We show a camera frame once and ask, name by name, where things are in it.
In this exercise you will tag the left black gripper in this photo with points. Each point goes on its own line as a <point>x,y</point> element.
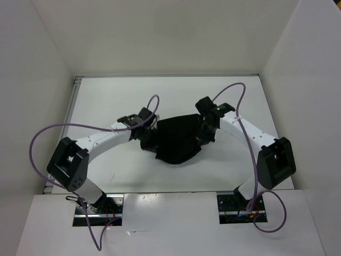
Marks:
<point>152,145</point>

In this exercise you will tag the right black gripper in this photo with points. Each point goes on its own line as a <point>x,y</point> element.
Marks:
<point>202,138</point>

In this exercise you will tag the black skirt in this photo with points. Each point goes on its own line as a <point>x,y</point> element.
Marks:
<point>177,141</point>

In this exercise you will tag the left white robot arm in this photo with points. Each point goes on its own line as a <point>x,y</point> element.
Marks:
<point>71,158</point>

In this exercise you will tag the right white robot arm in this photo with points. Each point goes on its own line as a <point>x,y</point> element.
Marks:
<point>272,157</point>

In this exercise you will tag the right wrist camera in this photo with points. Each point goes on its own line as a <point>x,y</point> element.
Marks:
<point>206,107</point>

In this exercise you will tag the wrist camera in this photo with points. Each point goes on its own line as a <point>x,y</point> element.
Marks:
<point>206,107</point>
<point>144,118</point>

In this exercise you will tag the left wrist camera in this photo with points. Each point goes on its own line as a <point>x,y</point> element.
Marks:
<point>144,118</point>

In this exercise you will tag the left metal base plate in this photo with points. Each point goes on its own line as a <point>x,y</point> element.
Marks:
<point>111,214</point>

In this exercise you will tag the metal base plate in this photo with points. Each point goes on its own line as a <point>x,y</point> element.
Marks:
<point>230,212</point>
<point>111,214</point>

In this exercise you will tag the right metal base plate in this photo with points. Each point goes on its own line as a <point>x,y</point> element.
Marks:
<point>230,212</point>

